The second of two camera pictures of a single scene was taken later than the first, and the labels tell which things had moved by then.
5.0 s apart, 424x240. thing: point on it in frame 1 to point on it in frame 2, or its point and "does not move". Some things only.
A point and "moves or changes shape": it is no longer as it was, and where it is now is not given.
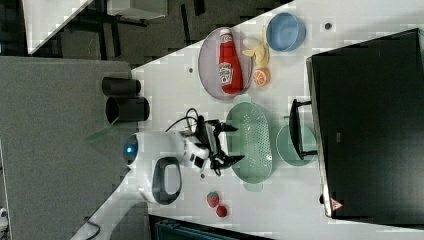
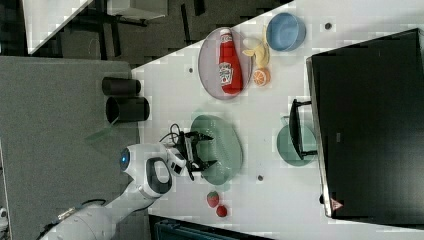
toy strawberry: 212,199 does not move
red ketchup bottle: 230,72 does not move
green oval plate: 251,139 moves or changes shape
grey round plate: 209,63 does not move
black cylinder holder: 127,109 does not move
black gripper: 207,133 to 184,146
